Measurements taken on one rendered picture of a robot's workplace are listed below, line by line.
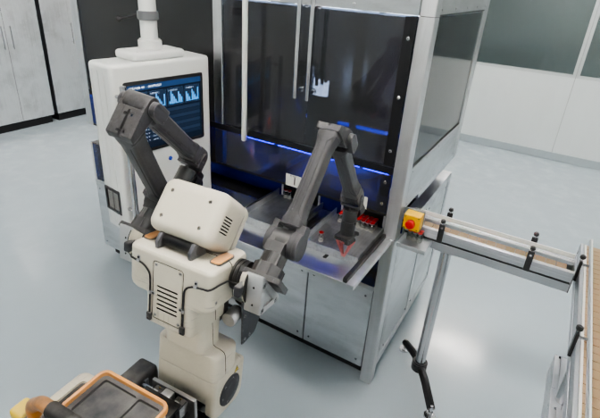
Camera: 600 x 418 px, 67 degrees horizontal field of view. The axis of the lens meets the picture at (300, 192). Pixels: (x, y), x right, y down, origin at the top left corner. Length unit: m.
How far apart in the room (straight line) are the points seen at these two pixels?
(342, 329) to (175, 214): 1.43
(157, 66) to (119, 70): 0.17
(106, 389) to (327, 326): 1.38
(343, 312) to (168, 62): 1.44
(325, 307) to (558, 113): 4.67
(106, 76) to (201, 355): 1.12
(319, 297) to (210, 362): 1.10
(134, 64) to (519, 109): 5.25
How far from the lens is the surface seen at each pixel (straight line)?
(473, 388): 2.75
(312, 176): 1.27
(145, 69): 2.01
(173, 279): 1.22
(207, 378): 1.45
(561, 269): 2.06
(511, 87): 6.42
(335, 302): 2.36
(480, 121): 6.55
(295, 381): 2.55
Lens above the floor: 1.90
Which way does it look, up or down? 26 degrees down
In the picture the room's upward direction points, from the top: 4 degrees clockwise
